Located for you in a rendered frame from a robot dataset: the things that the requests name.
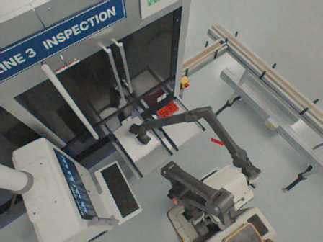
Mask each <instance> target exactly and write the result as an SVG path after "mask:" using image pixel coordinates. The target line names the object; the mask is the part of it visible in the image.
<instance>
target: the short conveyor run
mask: <svg viewBox="0 0 323 242"><path fill-rule="evenodd" d="M225 44H226V42H225V43H222V42H221V39H218V40H217V41H215V42H213V43H212V44H211V45H208V41H206V44H205V48H203V49H202V50H201V51H199V52H197V53H196V54H194V55H192V56H191V57H190V58H188V59H186V60H184V61H183V65H182V75H183V74H185V76H186V77H187V78H188V77H190V76H192V75H193V74H194V73H196V72H197V71H199V70H200V69H202V68H203V67H205V66H206V65H208V64H209V63H211V62H212V61H214V60H216V59H217V58H219V57H220V56H222V55H223V54H225V53H226V51H227V48H228V47H227V46H226V45H225Z"/></svg>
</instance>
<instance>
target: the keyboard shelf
mask: <svg viewBox="0 0 323 242"><path fill-rule="evenodd" d="M114 163H116V164H117V165H118V167H119V169H120V171H121V173H122V175H123V178H124V179H125V181H126V182H127V184H128V186H129V183H128V180H127V179H126V178H125V176H124V174H123V172H122V169H121V168H120V165H119V164H118V162H117V161H113V162H112V163H110V164H108V165H106V166H105V167H103V168H101V169H99V170H98V171H95V173H94V174H95V176H96V178H97V181H98V182H99V185H100V186H101V189H102V191H103V193H101V194H100V195H99V196H100V198H101V199H102V202H103V205H104V206H105V209H106V211H107V214H108V215H109V217H110V216H111V215H114V216H115V219H118V220H119V221H120V222H119V223H118V225H120V224H122V223H124V222H125V221H126V220H129V219H131V218H132V217H133V216H135V215H137V214H138V213H140V212H142V208H141V206H140V205H139V203H138V201H137V199H136V197H135V195H134V193H133V191H132V189H131V187H130V186H129V189H130V190H131V193H132V194H133V196H134V198H135V200H136V201H137V204H138V206H139V209H138V210H136V211H135V212H133V213H131V214H130V215H128V216H127V217H124V218H122V215H121V214H120V211H119V209H118V207H117V206H116V204H115V201H114V199H113V198H112V195H111V194H110V191H109V188H108V187H107V184H106V183H105V180H104V179H103V176H102V175H101V171H103V169H106V168H107V167H109V166H111V165H113V164H114Z"/></svg>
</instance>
